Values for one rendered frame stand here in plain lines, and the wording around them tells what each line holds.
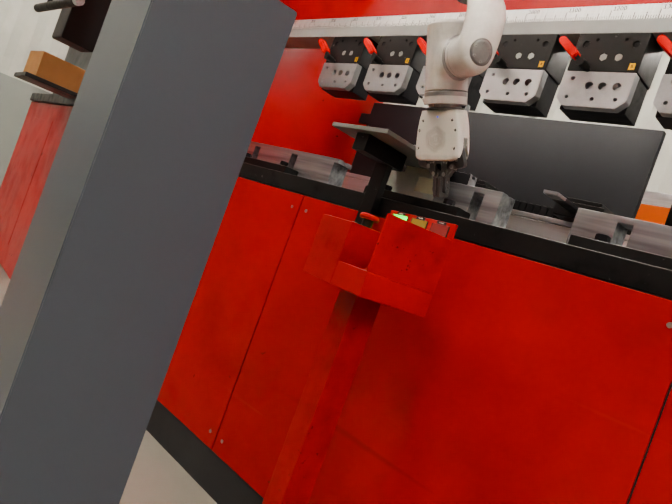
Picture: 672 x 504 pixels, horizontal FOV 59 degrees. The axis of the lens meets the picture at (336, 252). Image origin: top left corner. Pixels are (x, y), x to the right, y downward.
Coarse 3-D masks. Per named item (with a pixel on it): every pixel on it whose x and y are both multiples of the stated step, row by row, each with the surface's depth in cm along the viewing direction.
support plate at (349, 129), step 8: (344, 128) 138; (352, 128) 135; (360, 128) 133; (368, 128) 131; (376, 128) 130; (352, 136) 144; (376, 136) 134; (384, 136) 131; (392, 136) 128; (392, 144) 136; (400, 144) 133; (408, 144) 132; (408, 152) 139; (408, 160) 148; (416, 160) 145; (424, 168) 151
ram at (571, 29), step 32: (288, 0) 208; (320, 0) 195; (352, 0) 184; (384, 0) 174; (416, 0) 165; (448, 0) 157; (512, 0) 143; (544, 0) 137; (576, 0) 132; (608, 0) 127; (640, 0) 122; (320, 32) 191; (352, 32) 180; (384, 32) 171; (416, 32) 162; (512, 32) 141; (544, 32) 135; (576, 32) 130; (608, 32) 125; (640, 32) 120
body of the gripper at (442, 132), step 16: (432, 112) 117; (448, 112) 115; (464, 112) 115; (432, 128) 117; (448, 128) 115; (464, 128) 115; (416, 144) 120; (432, 144) 118; (448, 144) 115; (464, 144) 117; (432, 160) 118; (448, 160) 116
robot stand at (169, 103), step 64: (128, 0) 75; (192, 0) 71; (256, 0) 76; (128, 64) 68; (192, 64) 72; (256, 64) 77; (128, 128) 70; (192, 128) 74; (64, 192) 74; (128, 192) 71; (192, 192) 76; (64, 256) 69; (128, 256) 73; (192, 256) 78; (0, 320) 80; (64, 320) 70; (128, 320) 75; (0, 384) 72; (64, 384) 72; (128, 384) 77; (0, 448) 69; (64, 448) 74; (128, 448) 79
